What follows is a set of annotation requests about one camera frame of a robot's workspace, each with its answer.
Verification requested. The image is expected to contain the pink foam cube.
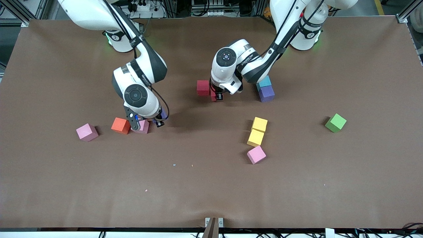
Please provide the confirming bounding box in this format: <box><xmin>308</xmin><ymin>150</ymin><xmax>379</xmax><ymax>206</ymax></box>
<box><xmin>132</xmin><ymin>119</ymin><xmax>150</xmax><ymax>134</ymax></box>
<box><xmin>76</xmin><ymin>123</ymin><xmax>99</xmax><ymax>142</ymax></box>
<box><xmin>247</xmin><ymin>145</ymin><xmax>267</xmax><ymax>165</ymax></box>

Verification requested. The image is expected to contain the orange foam cube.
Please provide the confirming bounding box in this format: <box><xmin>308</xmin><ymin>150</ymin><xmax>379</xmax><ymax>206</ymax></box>
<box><xmin>111</xmin><ymin>117</ymin><xmax>132</xmax><ymax>135</ymax></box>

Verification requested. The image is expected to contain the light blue foam cube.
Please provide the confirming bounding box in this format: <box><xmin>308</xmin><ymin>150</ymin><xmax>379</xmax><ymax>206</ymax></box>
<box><xmin>256</xmin><ymin>75</ymin><xmax>272</xmax><ymax>89</ymax></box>

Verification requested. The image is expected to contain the yellow foam cube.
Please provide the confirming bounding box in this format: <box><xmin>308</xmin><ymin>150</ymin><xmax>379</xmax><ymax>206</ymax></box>
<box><xmin>251</xmin><ymin>117</ymin><xmax>268</xmax><ymax>133</ymax></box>
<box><xmin>247</xmin><ymin>130</ymin><xmax>265</xmax><ymax>147</ymax></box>

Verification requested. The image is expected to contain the white electronics box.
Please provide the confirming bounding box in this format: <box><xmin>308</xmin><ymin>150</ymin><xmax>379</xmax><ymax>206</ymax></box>
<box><xmin>191</xmin><ymin>0</ymin><xmax>226</xmax><ymax>17</ymax></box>

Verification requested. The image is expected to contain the brown table cover sheet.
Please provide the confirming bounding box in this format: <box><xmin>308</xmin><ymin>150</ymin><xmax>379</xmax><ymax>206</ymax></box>
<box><xmin>0</xmin><ymin>15</ymin><xmax>423</xmax><ymax>229</ymax></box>

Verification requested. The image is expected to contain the white power strip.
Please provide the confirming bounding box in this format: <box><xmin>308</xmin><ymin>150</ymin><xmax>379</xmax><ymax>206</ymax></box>
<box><xmin>127</xmin><ymin>0</ymin><xmax>166</xmax><ymax>19</ymax></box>

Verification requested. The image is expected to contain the green foam cube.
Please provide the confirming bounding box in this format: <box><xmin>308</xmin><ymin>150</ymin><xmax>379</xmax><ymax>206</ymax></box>
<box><xmin>325</xmin><ymin>113</ymin><xmax>347</xmax><ymax>133</ymax></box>

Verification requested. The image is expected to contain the metal table clamp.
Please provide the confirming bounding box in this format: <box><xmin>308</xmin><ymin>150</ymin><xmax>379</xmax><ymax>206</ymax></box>
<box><xmin>204</xmin><ymin>217</ymin><xmax>224</xmax><ymax>238</ymax></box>

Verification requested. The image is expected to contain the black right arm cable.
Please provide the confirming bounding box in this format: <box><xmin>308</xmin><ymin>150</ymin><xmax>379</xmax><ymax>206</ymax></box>
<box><xmin>101</xmin><ymin>0</ymin><xmax>170</xmax><ymax>121</ymax></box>

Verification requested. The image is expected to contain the aluminium frame strut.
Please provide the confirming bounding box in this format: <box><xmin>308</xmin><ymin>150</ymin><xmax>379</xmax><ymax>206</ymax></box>
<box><xmin>0</xmin><ymin>0</ymin><xmax>50</xmax><ymax>27</ymax></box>
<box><xmin>397</xmin><ymin>0</ymin><xmax>423</xmax><ymax>24</ymax></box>

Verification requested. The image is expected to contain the black cable bundle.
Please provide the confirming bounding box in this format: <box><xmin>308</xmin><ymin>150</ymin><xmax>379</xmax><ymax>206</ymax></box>
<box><xmin>344</xmin><ymin>222</ymin><xmax>423</xmax><ymax>238</ymax></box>

